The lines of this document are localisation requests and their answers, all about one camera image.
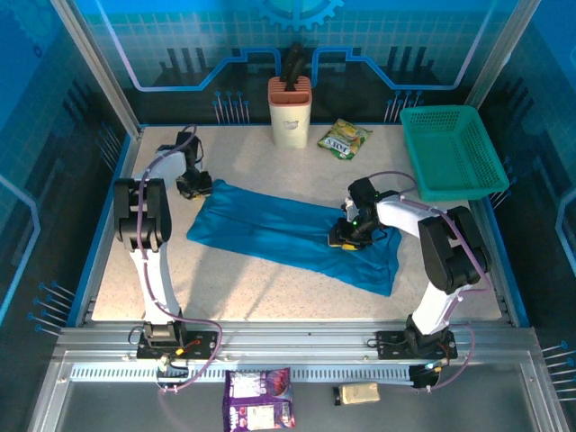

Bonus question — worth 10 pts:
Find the blue t-shirt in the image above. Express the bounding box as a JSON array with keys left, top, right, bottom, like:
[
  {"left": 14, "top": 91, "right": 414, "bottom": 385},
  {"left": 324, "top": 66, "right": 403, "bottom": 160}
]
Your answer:
[{"left": 186, "top": 178, "right": 403, "bottom": 298}]

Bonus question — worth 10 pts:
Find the green yellow snack bag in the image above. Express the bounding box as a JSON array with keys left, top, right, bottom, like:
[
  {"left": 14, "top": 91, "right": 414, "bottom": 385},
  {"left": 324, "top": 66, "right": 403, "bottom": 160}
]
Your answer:
[{"left": 317, "top": 118, "right": 374, "bottom": 162}]

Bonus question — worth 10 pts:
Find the green plastic basket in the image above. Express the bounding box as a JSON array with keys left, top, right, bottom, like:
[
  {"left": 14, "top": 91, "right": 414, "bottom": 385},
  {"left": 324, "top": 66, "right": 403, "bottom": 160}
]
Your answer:
[{"left": 399, "top": 105, "right": 509, "bottom": 203}]

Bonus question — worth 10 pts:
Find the beige knife block orange top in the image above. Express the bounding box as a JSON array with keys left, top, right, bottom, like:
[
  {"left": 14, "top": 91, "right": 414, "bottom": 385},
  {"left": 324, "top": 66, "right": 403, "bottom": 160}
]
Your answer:
[{"left": 267, "top": 75, "right": 313, "bottom": 150}]

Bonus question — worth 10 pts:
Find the beige wrapped packet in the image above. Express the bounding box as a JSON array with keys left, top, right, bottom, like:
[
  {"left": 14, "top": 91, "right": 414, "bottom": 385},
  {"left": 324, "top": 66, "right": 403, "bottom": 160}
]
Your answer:
[{"left": 332, "top": 382, "right": 382, "bottom": 407}]

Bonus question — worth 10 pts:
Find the black connector box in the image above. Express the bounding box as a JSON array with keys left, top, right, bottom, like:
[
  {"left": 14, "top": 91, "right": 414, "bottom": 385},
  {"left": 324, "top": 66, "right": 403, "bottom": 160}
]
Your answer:
[{"left": 408, "top": 363, "right": 440, "bottom": 391}]

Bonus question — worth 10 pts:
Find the black knife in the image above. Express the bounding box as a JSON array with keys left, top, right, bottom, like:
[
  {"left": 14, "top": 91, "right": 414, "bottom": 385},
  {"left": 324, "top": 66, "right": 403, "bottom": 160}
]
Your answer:
[{"left": 279, "top": 41, "right": 310, "bottom": 91}]

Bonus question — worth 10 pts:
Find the purple snack bag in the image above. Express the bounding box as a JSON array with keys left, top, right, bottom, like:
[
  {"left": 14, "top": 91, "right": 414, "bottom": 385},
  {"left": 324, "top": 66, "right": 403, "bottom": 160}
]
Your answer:
[{"left": 222, "top": 367, "right": 297, "bottom": 430}]

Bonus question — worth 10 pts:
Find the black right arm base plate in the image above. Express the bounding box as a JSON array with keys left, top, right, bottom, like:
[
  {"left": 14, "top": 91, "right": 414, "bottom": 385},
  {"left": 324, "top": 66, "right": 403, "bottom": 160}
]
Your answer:
[{"left": 375, "top": 330, "right": 458, "bottom": 361}]

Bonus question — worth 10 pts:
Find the aluminium front rail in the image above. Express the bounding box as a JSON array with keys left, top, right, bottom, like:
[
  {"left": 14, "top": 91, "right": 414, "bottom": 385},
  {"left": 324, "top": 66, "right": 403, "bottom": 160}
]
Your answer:
[{"left": 51, "top": 319, "right": 544, "bottom": 362}]

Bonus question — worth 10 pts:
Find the white slotted cable duct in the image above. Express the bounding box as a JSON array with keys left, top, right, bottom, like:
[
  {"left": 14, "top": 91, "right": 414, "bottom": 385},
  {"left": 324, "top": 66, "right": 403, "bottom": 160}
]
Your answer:
[{"left": 70, "top": 364, "right": 416, "bottom": 384}]

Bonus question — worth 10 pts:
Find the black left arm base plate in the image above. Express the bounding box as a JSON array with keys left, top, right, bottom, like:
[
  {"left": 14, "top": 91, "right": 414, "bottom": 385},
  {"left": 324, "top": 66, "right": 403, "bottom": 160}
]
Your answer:
[{"left": 136, "top": 330, "right": 225, "bottom": 361}]

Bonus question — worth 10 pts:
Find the aluminium frame post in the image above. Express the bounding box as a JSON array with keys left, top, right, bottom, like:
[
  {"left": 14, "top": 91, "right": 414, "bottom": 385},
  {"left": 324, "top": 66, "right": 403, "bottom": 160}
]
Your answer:
[
  {"left": 49, "top": 0, "right": 145, "bottom": 139},
  {"left": 464, "top": 0, "right": 545, "bottom": 109}
]

